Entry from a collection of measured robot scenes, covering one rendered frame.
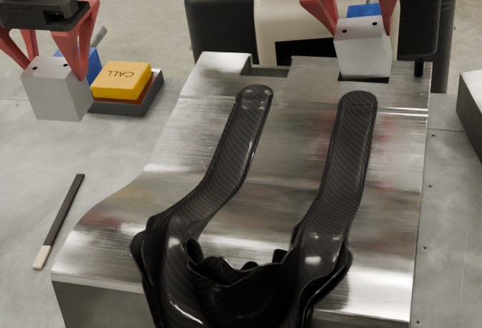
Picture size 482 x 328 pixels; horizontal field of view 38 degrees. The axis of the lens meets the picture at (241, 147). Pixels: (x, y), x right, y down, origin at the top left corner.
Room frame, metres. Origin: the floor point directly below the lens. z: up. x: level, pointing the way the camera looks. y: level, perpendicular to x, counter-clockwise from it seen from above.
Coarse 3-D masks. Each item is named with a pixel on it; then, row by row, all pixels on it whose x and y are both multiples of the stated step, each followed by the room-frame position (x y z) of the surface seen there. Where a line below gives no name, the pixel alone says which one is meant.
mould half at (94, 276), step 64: (320, 64) 0.64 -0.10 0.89; (192, 128) 0.56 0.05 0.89; (320, 128) 0.54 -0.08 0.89; (384, 128) 0.52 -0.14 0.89; (128, 192) 0.46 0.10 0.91; (256, 192) 0.45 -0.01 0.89; (384, 192) 0.44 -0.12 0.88; (64, 256) 0.37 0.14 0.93; (128, 256) 0.36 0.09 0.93; (256, 256) 0.34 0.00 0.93; (384, 256) 0.32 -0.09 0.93; (64, 320) 0.35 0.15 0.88; (128, 320) 0.33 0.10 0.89; (320, 320) 0.28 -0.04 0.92; (384, 320) 0.27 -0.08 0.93
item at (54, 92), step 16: (96, 32) 0.69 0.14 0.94; (96, 48) 0.64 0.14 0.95; (32, 64) 0.60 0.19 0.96; (48, 64) 0.60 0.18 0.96; (64, 64) 0.60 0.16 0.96; (96, 64) 0.63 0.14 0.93; (32, 80) 0.58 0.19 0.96; (48, 80) 0.58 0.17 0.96; (64, 80) 0.57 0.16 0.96; (32, 96) 0.58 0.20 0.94; (48, 96) 0.58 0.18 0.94; (64, 96) 0.57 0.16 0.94; (80, 96) 0.58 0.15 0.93; (48, 112) 0.58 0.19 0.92; (64, 112) 0.57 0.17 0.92; (80, 112) 0.58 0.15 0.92
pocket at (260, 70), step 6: (246, 60) 0.67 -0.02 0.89; (246, 66) 0.67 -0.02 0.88; (252, 66) 0.68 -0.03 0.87; (258, 66) 0.68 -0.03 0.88; (264, 66) 0.68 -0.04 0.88; (270, 66) 0.68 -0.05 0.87; (276, 66) 0.67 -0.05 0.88; (282, 66) 0.67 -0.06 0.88; (288, 66) 0.67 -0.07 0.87; (240, 72) 0.65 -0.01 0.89; (246, 72) 0.67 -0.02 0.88; (252, 72) 0.68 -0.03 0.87; (258, 72) 0.68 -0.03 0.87; (264, 72) 0.67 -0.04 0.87; (270, 72) 0.67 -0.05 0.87; (276, 72) 0.67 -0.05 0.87; (282, 72) 0.67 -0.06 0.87
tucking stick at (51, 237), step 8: (80, 176) 0.61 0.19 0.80; (72, 184) 0.60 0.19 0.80; (72, 192) 0.59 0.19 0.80; (64, 200) 0.57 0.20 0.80; (72, 200) 0.57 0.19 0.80; (64, 208) 0.56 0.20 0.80; (56, 216) 0.55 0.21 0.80; (64, 216) 0.55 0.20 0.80; (56, 224) 0.54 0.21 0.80; (56, 232) 0.53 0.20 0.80; (48, 240) 0.52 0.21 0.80; (48, 248) 0.50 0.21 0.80; (40, 256) 0.49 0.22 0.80; (40, 264) 0.48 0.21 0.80
